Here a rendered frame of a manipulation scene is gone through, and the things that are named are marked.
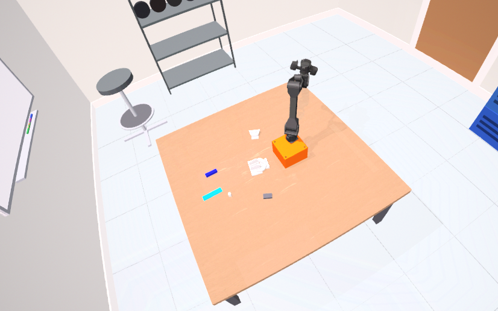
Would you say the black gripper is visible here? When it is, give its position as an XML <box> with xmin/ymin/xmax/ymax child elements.
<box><xmin>290</xmin><ymin>60</ymin><xmax>318</xmax><ymax>76</ymax></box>

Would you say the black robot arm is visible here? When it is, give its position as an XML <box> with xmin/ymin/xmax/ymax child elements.
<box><xmin>284</xmin><ymin>59</ymin><xmax>311</xmax><ymax>144</ymax></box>

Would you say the cyan flat bar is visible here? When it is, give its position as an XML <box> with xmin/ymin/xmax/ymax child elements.
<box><xmin>202</xmin><ymin>188</ymin><xmax>222</xmax><ymax>201</ymax></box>

